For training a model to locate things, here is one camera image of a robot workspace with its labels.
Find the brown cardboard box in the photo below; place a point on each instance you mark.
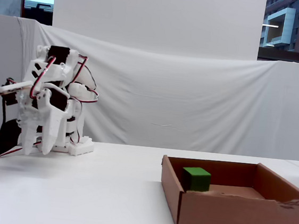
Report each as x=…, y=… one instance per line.
x=229, y=216

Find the green cube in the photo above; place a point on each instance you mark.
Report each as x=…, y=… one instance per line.
x=197, y=179

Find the white board panel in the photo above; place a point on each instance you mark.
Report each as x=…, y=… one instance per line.
x=159, y=16

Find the white cloth backdrop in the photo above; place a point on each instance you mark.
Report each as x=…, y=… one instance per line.
x=193, y=100

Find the grey building outside window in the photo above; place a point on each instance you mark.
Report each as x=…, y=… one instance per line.
x=279, y=24

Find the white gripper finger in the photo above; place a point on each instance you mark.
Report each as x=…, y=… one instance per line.
x=29, y=139
x=52, y=128

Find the dark railing outside window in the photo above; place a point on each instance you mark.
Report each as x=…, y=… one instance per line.
x=38, y=14

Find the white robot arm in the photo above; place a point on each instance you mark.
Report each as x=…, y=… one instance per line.
x=57, y=73

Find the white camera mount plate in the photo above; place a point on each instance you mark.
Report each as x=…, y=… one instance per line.
x=7, y=89

